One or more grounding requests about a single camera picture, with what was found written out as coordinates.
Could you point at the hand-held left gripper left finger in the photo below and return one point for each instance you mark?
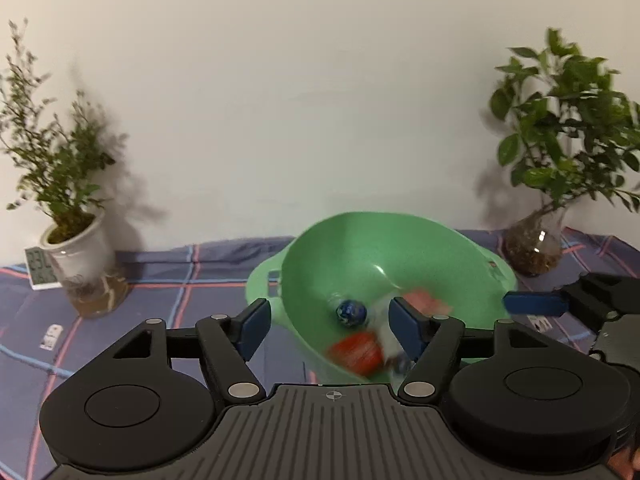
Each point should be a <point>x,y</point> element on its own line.
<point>255,327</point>

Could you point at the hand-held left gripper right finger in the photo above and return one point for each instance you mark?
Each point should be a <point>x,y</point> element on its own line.
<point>402,325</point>

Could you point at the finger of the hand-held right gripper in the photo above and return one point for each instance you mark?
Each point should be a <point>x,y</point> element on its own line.
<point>535,303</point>

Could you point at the white snack packet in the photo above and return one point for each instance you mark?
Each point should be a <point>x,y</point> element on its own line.
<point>382,320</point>

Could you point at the dark red snack packet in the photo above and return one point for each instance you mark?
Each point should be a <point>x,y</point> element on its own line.
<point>427,301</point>

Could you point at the blue round candy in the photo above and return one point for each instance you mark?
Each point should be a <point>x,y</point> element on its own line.
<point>351,313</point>

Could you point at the orange-red snack packet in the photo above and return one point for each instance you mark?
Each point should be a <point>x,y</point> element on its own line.
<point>355,352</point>

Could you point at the green plastic basin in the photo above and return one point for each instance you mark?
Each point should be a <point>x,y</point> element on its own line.
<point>360,250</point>

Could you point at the small white tag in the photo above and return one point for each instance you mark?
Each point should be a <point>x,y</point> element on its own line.
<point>540,322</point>
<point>50,337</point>

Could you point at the leafy plant glass vase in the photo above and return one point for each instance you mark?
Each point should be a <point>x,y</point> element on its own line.
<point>535,250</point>

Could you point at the blue plaid tablecloth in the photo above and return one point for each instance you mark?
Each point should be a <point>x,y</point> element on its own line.
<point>150,300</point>

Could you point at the potted plant white pot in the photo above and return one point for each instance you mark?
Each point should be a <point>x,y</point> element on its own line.
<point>75,255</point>

